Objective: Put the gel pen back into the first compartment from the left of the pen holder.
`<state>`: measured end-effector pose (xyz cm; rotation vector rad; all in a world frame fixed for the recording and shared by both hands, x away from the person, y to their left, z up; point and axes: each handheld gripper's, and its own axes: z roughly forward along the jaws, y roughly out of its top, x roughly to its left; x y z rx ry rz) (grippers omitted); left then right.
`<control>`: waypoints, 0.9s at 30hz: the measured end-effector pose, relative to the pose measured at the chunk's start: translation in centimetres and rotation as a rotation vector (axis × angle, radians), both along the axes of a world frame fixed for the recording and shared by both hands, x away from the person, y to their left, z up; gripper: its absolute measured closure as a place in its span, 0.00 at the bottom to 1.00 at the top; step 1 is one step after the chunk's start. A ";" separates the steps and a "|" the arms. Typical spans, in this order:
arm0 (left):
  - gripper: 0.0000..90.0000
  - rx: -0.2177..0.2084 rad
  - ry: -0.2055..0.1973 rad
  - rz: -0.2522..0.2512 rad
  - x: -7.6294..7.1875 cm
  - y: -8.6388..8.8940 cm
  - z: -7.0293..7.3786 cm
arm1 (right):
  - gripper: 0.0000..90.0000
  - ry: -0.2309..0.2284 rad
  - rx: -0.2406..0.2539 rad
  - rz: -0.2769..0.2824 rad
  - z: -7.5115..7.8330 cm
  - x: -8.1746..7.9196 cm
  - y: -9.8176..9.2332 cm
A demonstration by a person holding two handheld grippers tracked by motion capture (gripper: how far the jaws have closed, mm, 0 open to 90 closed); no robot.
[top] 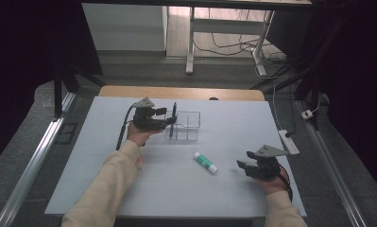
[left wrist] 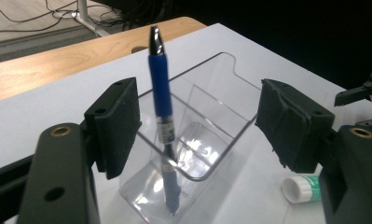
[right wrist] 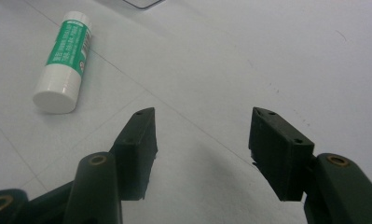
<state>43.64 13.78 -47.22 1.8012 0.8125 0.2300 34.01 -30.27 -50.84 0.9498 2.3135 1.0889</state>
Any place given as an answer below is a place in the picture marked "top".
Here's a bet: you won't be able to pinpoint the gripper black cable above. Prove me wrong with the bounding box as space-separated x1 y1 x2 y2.
115 103 137 151
277 164 294 202

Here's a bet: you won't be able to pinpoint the black floor cables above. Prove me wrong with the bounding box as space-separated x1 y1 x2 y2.
194 9 287 64

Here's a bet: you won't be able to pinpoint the white table mat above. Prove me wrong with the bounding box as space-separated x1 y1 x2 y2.
44 96 307 218

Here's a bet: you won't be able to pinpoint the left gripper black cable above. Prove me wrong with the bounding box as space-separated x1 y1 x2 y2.
115 103 137 151

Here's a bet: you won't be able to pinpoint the person's right hand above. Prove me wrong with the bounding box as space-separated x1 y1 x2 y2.
255 167 290 196

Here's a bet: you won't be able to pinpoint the white standing desk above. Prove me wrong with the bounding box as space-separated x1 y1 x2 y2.
81 0 313 78

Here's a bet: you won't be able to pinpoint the white power strip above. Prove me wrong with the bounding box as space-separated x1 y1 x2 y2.
278 129 300 156

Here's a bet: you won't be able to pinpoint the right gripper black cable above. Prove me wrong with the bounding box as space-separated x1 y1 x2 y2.
277 164 294 202

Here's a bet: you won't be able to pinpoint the black metal stand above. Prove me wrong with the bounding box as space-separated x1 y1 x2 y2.
250 12 354 131
52 60 107 121

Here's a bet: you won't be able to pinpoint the clear plastic pen holder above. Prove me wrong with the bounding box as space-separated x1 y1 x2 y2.
163 111 201 142

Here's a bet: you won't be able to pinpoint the white floor cable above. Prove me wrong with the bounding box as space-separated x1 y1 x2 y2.
271 82 284 131

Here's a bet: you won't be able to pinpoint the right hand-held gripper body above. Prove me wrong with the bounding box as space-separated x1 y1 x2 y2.
251 145 288 182

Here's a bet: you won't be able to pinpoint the person's left hand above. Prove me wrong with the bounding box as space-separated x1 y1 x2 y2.
127 122 163 148

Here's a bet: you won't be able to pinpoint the green and white glue stick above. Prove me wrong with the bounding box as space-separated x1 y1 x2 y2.
194 151 219 175

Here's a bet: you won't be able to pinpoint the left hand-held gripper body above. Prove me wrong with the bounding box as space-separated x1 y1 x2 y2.
132 96 168 131

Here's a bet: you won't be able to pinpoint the blue ballpoint pen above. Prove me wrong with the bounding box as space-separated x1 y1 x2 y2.
168 101 178 139

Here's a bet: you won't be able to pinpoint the dark curtain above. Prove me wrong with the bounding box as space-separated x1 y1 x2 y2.
266 0 377 198
0 0 103 171

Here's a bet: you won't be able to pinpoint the aluminium rail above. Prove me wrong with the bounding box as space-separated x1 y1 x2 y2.
0 92 77 227
295 99 368 227

